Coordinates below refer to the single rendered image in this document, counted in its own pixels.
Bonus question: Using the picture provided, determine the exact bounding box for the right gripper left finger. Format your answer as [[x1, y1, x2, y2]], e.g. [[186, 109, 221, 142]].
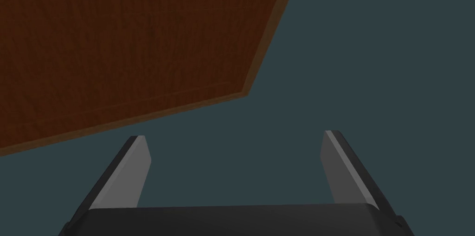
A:
[[71, 135, 152, 225]]

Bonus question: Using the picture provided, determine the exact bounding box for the brown wooden door leaf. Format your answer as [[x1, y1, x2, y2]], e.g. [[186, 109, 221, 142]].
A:
[[0, 0, 303, 158]]

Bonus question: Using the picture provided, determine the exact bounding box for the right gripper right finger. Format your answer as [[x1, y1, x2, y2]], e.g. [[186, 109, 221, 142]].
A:
[[320, 130, 398, 220]]

